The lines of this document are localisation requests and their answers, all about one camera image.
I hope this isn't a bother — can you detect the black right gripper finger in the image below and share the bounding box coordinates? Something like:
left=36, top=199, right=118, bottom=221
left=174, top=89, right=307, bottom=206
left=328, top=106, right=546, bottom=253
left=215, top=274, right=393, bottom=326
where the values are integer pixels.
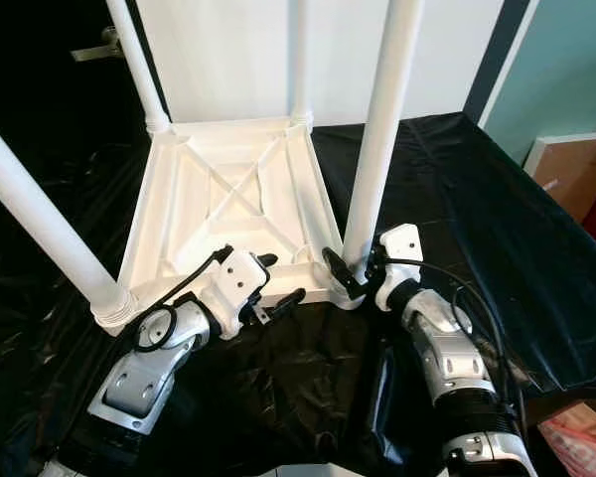
left=321, top=245, right=367, bottom=301

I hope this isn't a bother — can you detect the white plastic table top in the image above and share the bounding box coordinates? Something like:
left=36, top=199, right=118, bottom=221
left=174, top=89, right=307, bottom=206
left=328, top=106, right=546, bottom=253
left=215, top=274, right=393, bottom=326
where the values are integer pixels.
left=99, top=114, right=369, bottom=334

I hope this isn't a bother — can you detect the white plastic table leg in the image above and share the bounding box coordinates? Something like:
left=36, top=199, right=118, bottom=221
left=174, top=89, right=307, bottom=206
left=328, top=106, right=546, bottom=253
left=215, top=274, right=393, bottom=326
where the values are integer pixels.
left=288, top=0, right=315, bottom=128
left=104, top=0, right=172, bottom=135
left=341, top=0, right=426, bottom=284
left=0, top=111, right=140, bottom=329

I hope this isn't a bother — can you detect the black plastic table cover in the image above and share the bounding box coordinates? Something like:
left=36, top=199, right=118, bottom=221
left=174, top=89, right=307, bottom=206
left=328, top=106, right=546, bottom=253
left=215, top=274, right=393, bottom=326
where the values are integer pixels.
left=0, top=111, right=596, bottom=477

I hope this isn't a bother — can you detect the red object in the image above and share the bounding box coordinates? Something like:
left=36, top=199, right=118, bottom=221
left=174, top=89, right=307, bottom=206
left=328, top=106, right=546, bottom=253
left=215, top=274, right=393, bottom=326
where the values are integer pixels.
left=536, top=397, right=596, bottom=477

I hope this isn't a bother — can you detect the black door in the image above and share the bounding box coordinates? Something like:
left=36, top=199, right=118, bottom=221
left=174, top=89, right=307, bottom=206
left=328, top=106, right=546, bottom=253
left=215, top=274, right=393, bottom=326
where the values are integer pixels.
left=0, top=0, right=162, bottom=289

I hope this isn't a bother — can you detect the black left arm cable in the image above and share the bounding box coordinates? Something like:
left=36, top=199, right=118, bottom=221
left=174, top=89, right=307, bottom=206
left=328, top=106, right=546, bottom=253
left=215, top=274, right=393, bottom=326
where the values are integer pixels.
left=134, top=243, right=234, bottom=354

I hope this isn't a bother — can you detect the dark grey window frame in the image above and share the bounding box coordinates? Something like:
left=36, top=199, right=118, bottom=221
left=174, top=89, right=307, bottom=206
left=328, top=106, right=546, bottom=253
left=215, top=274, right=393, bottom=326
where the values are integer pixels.
left=462, top=0, right=542, bottom=125

